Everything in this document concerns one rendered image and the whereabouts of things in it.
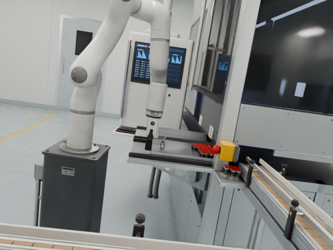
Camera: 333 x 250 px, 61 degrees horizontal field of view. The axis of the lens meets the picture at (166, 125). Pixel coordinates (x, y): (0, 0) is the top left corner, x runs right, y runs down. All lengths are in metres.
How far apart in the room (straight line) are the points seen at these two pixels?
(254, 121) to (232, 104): 0.13
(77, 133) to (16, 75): 6.17
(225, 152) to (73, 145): 0.71
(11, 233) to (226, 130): 0.95
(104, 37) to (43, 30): 5.97
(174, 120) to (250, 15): 1.20
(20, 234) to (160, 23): 1.00
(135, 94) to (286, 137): 1.28
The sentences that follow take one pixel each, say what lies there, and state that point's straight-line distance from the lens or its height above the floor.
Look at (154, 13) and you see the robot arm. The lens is 1.35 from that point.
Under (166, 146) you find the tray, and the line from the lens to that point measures 1.61.
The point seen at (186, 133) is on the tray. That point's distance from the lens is 1.96.
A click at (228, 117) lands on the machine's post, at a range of 1.30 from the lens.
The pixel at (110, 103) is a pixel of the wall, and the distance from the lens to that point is 6.94.
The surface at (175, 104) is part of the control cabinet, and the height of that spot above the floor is 1.04.
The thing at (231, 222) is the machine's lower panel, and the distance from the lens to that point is 1.49.
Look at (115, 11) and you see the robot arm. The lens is 1.33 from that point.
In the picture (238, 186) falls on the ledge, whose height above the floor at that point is 0.87.
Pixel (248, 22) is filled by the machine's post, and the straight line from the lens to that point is 1.31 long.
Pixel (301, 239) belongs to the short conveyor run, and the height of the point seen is 0.92.
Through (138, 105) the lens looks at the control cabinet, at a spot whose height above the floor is 0.99.
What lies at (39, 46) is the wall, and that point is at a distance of 7.30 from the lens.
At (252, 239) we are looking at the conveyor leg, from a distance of 1.29.
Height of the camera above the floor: 1.30
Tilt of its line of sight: 11 degrees down
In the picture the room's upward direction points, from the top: 8 degrees clockwise
